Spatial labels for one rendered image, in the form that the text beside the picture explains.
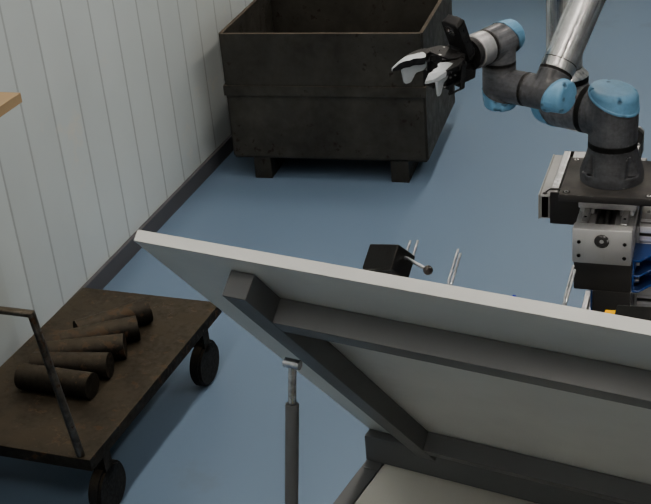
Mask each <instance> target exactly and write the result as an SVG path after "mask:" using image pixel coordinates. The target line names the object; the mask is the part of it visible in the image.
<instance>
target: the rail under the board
mask: <svg viewBox="0 0 651 504"><path fill-rule="evenodd" d="M365 448H366V459H368V460H371V461H375V462H379V463H383V464H387V465H391V466H395V467H398V468H402V469H406V470H410V471H414V472H418V473H422V474H426V475H429V476H433V477H437V478H441V479H445V480H449V481H453V482H457V483H460V484H464V485H468V486H472V487H476V488H480V489H484V490H487V491H491V492H495V493H499V494H503V495H507V496H511V497H515V498H518V499H522V500H526V501H530V502H534V503H538V504H622V503H618V502H614V501H610V500H606V499H602V498H598V497H594V496H590V495H586V494H582V493H578V492H574V491H570V490H566V489H562V488H558V487H554V486H550V485H546V484H542V483H538V482H534V481H530V480H526V479H522V478H518V477H514V476H510V475H506V474H502V473H498V472H494V471H490V470H486V469H482V468H478V467H474V466H470V465H466V464H462V463H458V462H454V461H450V460H446V459H442V458H438V457H436V460H435V461H433V460H429V459H425V458H421V457H418V456H417V455H415V454H414V453H413V452H412V451H410V450H409V449H408V448H407V447H406V446H404V445H403V444H402V443H401V442H400V441H398V440H397V439H396V438H395V437H393V436H392V435H391V434H389V433H385V432H381V431H377V430H373V429H369V430H368V432H367V433H366V434H365Z"/></svg>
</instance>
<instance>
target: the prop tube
mask: <svg viewBox="0 0 651 504"><path fill-rule="evenodd" d="M298 480H299V403H298V402H296V405H293V406H291V405H288V402H286V403H285V504H298Z"/></svg>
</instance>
